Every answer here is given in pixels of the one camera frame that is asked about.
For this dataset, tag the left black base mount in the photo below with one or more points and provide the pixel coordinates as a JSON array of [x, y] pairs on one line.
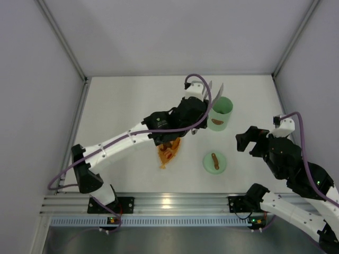
[[124, 205]]

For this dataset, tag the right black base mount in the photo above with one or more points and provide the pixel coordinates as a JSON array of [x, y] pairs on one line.
[[237, 205]]

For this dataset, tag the aluminium mounting rail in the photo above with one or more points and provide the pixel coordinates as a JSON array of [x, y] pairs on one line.
[[144, 203]]

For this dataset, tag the food pieces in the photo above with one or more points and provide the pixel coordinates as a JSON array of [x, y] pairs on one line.
[[170, 148]]

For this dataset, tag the right controller board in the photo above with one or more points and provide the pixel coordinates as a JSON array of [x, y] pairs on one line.
[[257, 220]]

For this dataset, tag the orange woven boat basket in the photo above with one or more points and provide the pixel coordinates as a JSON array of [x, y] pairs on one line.
[[163, 160]]

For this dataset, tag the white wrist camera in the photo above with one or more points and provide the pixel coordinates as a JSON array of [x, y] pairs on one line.
[[195, 89], [283, 128]]

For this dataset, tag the left controller board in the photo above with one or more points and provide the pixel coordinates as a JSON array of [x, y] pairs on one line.
[[113, 220]]

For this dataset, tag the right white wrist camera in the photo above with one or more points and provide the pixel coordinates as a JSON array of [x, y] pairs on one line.
[[283, 128]]

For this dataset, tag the green lid with leather strap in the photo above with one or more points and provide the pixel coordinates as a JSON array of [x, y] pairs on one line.
[[215, 163]]

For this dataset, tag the controller board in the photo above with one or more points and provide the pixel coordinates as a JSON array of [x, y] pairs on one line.
[[257, 220], [113, 220]]

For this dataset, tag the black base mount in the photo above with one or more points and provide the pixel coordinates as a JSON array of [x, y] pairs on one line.
[[124, 205], [237, 205]]

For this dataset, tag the slotted grey cable duct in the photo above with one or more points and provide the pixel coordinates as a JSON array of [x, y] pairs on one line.
[[152, 221]]

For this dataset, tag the green cylindrical lunch container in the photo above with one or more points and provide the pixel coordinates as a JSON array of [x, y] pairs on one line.
[[220, 113]]

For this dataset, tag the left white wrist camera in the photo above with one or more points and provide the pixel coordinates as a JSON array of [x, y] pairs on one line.
[[195, 89]]

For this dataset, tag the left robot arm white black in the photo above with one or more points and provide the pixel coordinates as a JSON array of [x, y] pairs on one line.
[[163, 128]]

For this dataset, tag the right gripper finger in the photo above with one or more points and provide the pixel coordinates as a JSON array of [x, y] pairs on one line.
[[245, 138], [257, 150]]

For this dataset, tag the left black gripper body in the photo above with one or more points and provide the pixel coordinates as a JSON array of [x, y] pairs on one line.
[[202, 105]]

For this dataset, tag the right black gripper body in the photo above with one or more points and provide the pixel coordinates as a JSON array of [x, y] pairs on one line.
[[257, 141]]

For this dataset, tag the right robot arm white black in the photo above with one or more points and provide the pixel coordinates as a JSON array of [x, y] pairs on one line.
[[310, 182]]

